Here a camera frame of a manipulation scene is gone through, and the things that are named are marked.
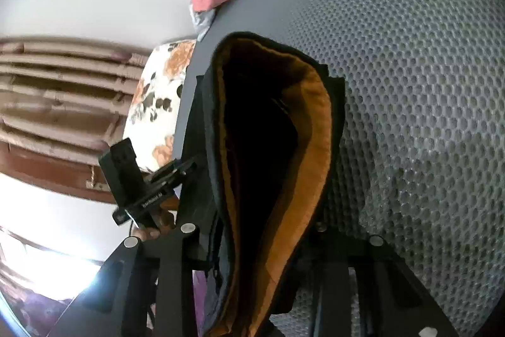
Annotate white floral pillow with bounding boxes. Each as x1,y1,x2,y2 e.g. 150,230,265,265
123,39,197,175

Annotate brown wooden board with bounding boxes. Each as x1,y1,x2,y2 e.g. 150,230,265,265
0,141,119,204

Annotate brown pleated curtain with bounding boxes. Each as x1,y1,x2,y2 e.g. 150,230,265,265
0,37,155,164

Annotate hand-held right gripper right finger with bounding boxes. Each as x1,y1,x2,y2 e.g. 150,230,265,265
302,222,460,337

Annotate black pants with orange lining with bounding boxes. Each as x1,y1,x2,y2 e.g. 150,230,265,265
175,31,348,337

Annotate grey mesh mat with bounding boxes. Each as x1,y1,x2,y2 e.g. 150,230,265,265
174,0,505,337

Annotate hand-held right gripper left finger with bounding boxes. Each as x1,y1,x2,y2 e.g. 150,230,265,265
47,222,208,337

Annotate purple cloth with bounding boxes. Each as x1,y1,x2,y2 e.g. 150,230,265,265
8,282,80,337

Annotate person's left hand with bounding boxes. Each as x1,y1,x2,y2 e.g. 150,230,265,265
131,198,179,243

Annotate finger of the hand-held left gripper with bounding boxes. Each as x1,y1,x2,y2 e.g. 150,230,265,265
149,157,199,191

